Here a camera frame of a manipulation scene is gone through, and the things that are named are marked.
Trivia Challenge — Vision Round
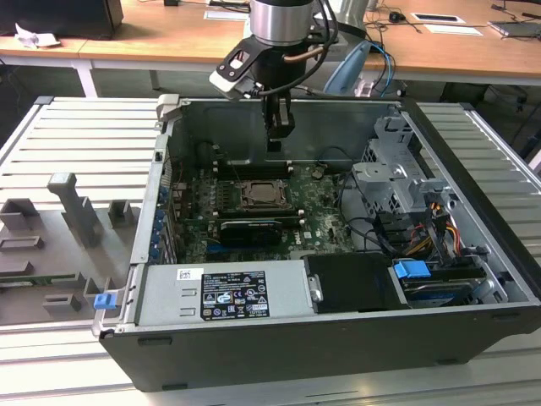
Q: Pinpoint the white paper sheet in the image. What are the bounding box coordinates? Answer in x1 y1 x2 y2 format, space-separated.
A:
424 24 486 37

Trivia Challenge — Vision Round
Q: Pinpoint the CPU socket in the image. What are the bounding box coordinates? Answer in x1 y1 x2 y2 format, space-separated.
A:
238 178 296 213

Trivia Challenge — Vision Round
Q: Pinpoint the white desk cable port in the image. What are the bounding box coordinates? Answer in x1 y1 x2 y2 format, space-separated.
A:
412 12 466 25
204 8 250 21

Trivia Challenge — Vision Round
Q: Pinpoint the green motherboard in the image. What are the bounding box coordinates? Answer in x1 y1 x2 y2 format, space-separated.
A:
171 162 360 263

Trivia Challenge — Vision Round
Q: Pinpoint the grey parts rack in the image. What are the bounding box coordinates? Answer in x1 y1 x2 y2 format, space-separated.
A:
0 172 143 326

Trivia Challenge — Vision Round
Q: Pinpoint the black plastic shroud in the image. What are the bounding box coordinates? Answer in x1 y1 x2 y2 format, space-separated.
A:
303 253 402 314

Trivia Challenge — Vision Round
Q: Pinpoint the green RAM stick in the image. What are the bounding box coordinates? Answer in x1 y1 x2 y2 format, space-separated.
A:
0 274 79 287

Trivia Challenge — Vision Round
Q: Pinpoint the crumpled white paper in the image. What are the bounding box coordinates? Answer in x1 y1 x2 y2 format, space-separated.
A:
14 23 60 48

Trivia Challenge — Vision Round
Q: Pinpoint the wooden office desk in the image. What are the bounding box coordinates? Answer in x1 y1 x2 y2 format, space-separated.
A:
0 0 541 98

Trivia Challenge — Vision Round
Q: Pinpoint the pale blue teach pendant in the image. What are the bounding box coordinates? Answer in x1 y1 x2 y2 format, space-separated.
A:
323 40 373 92

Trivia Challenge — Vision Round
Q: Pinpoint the hard disk in blue carrier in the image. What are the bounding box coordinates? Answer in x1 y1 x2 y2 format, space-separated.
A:
391 260 481 308

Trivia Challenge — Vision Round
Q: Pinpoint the blue cable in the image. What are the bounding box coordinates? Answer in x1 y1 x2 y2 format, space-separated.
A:
370 40 398 101

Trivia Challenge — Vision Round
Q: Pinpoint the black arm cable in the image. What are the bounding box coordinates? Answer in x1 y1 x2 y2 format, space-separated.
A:
260 0 340 95

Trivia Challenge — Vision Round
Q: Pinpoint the grey power supply unit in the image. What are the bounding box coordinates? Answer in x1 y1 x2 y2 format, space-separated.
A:
137 260 316 326

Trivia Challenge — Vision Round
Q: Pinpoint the grey laptop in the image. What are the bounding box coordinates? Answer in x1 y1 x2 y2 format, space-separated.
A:
488 19 541 41

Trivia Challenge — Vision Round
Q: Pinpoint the white pendant holder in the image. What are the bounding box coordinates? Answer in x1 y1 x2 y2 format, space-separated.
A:
353 78 377 97

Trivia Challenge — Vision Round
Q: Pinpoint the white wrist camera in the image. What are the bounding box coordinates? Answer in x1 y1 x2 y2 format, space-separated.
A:
208 58 263 102

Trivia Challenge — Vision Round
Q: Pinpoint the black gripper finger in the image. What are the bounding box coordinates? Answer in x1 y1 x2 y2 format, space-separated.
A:
262 95 296 154

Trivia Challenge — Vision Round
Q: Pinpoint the silver metal drive cage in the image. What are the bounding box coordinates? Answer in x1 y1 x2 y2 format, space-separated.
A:
351 116 453 217

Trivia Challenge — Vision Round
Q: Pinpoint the black open PC case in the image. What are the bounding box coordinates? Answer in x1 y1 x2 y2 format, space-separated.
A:
97 95 541 392

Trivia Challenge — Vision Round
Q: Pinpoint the coloured wire bundle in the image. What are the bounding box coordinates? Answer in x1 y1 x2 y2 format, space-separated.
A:
403 202 464 259

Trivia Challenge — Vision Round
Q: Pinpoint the black computer box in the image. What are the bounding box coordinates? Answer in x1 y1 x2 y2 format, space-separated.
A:
0 0 123 41

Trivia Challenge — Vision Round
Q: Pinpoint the grey plastic case latch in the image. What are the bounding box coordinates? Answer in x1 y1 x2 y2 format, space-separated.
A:
155 93 183 124

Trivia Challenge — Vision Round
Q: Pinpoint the black graphics card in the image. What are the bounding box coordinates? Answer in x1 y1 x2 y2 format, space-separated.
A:
217 217 282 249

